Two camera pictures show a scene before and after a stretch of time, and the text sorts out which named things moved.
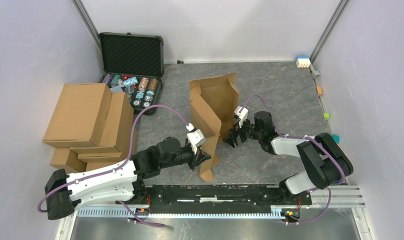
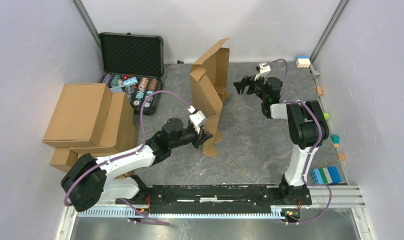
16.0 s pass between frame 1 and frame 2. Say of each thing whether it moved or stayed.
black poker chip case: stayed
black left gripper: moved
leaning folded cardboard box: stayed
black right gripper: moved
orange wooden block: stayed
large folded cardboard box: stayed
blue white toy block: stayed
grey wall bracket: stayed
